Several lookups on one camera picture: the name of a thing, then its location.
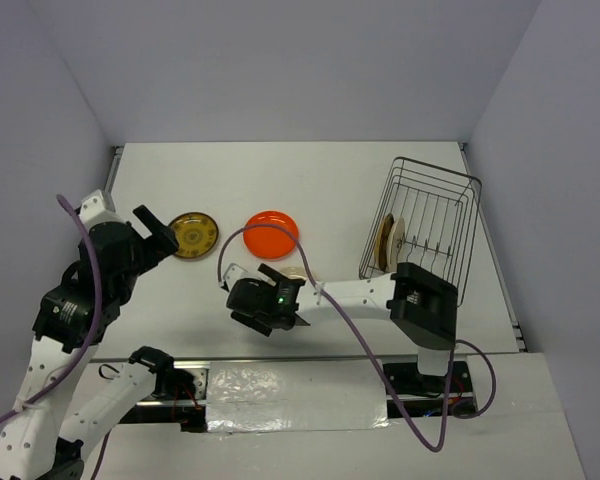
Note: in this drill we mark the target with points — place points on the silver foil tape sheet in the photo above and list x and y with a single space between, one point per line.
293 396

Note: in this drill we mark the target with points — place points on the wire dish rack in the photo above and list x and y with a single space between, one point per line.
436 210

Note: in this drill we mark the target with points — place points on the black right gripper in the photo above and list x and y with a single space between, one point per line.
255 320

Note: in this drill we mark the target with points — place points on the brown rimmed plate in rack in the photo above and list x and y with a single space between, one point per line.
380 248

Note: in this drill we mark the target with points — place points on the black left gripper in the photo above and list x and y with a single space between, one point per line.
162 242

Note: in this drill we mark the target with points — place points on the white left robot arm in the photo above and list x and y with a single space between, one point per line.
40 437

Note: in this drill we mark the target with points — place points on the orange plate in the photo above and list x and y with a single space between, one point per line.
268 239

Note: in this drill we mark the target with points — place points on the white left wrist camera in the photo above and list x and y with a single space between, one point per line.
97 208

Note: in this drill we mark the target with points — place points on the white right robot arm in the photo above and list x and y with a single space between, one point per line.
420 304

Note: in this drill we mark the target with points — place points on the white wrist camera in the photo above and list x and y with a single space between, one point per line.
97 208
231 275

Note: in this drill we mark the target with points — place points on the cream plate with ink drawing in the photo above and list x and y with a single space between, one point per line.
295 272

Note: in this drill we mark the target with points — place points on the yellow patterned plate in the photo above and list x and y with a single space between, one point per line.
197 234

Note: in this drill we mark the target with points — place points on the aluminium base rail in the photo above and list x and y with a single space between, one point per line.
422 396

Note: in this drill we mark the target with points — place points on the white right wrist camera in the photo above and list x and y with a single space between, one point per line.
231 275

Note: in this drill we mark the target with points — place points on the white plate in rack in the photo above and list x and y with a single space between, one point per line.
394 244

